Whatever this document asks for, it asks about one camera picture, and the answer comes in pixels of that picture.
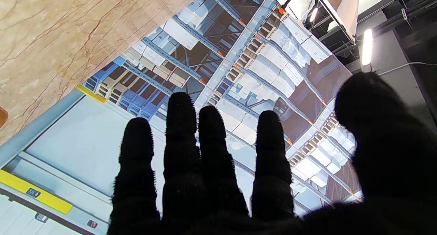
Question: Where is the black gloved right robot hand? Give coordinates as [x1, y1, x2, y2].
[108, 72, 437, 235]

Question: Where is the long ceiling light tube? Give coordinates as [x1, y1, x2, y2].
[361, 28, 374, 67]

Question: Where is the warehouse print backdrop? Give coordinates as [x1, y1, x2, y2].
[0, 0, 364, 235]

